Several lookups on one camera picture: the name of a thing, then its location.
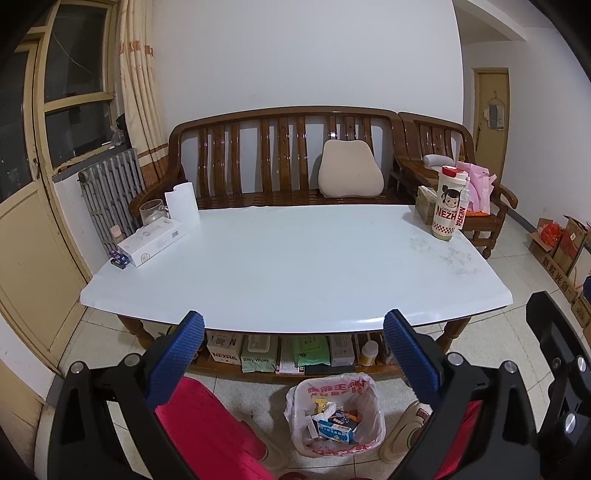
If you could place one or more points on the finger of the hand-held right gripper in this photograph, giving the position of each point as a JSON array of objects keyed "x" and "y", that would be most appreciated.
[
  {"x": 563, "y": 350},
  {"x": 587, "y": 288}
]

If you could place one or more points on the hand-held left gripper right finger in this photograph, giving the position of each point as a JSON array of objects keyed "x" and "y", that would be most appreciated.
[{"x": 411, "y": 355}]

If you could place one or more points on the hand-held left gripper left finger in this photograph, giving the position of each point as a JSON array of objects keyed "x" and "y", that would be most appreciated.
[{"x": 178, "y": 355}]

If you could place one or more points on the white plastic bag red print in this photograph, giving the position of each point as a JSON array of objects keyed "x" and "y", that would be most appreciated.
[{"x": 337, "y": 385}]

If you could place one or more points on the black box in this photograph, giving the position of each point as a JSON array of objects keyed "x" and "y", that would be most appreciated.
[{"x": 347, "y": 416}]

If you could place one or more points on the small yellow wrapper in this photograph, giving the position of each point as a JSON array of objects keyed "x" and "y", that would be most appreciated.
[{"x": 323, "y": 406}]

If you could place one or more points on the blue white medicine box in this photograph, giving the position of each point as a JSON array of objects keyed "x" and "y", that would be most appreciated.
[{"x": 334, "y": 432}]

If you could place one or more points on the small cardboard box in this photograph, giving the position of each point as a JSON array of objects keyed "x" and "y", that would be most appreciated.
[{"x": 582, "y": 311}]

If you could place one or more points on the clear plastic container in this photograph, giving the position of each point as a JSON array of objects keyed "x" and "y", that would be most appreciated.
[{"x": 388, "y": 348}]

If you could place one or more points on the white yellow pill bottle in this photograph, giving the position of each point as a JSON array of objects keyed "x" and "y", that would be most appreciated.
[{"x": 369, "y": 354}]

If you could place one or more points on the tall brown cardboard box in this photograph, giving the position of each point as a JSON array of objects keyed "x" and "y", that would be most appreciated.
[{"x": 570, "y": 249}]

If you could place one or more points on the white top wooden table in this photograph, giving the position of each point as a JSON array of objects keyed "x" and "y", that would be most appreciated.
[{"x": 452, "y": 334}]

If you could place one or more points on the open cardboard box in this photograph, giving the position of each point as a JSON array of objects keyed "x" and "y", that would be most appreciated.
[{"x": 538, "y": 249}]

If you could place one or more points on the white grey product box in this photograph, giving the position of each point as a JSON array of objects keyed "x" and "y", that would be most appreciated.
[{"x": 341, "y": 350}]

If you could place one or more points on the person's right beige slipper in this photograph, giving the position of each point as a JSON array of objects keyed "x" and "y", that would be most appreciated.
[{"x": 401, "y": 434}]

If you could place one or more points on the person's beige slipper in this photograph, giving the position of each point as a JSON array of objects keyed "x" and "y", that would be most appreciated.
[
  {"x": 272, "y": 457},
  {"x": 401, "y": 434}
]

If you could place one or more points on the person's left red trouser leg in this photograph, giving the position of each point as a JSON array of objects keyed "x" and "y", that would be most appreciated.
[{"x": 207, "y": 429}]

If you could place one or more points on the person's red trouser leg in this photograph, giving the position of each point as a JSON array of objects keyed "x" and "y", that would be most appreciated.
[
  {"x": 461, "y": 438},
  {"x": 207, "y": 429}
]

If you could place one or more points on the pale green wipes pack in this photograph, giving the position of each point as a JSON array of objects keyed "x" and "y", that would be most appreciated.
[{"x": 260, "y": 353}]

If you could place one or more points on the dark flat book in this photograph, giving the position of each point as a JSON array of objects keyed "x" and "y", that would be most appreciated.
[{"x": 328, "y": 369}]

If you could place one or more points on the bright green wipes pack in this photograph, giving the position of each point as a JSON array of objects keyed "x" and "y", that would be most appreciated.
[{"x": 314, "y": 350}]

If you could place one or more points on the person's right red trouser leg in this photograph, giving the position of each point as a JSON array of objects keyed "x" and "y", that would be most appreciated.
[{"x": 461, "y": 438}]

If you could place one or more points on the red white medicine box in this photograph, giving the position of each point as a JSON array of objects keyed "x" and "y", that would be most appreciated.
[{"x": 286, "y": 355}]

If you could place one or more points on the small purple cube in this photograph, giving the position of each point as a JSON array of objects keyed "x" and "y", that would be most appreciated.
[{"x": 119, "y": 258}]

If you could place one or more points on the wooden armchair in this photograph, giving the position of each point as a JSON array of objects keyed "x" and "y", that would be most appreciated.
[{"x": 485, "y": 230}]

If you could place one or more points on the long white box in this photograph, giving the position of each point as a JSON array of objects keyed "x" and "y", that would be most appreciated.
[{"x": 152, "y": 240}]

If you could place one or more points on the small pink bottle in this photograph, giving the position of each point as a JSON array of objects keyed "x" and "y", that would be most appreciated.
[{"x": 117, "y": 235}]

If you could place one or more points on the person's left beige slipper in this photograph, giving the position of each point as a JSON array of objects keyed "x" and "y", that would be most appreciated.
[{"x": 272, "y": 457}]

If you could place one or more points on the clear glass jar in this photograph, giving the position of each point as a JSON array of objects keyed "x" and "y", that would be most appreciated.
[{"x": 152, "y": 214}]

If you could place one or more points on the pink plastic bag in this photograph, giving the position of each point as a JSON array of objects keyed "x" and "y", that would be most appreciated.
[{"x": 480, "y": 189}]

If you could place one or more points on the white paper towel roll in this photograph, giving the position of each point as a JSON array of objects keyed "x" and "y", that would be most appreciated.
[{"x": 182, "y": 205}]

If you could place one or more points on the beige tissue box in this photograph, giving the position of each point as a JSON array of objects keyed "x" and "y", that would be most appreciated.
[{"x": 425, "y": 205}]

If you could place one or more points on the white cartoon print bottle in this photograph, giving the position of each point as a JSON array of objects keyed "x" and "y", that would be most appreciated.
[{"x": 448, "y": 207}]

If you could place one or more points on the yellow framed window door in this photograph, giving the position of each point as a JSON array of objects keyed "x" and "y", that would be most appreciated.
[{"x": 27, "y": 258}]

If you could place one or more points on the grey radiator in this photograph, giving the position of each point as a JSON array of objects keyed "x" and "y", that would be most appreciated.
[{"x": 113, "y": 184}]

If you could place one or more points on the beige cushion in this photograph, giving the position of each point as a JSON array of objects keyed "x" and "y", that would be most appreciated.
[{"x": 351, "y": 170}]

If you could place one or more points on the grey cloth on hanger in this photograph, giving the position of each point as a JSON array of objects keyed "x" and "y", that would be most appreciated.
[{"x": 495, "y": 115}]

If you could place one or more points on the grey roll pillow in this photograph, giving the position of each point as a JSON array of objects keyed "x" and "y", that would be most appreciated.
[{"x": 436, "y": 160}]

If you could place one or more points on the long wooden sofa bench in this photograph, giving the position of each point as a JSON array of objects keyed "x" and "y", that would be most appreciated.
[{"x": 184, "y": 157}]

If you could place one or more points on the beige curtain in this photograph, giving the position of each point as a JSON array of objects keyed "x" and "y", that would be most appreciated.
[{"x": 138, "y": 92}]

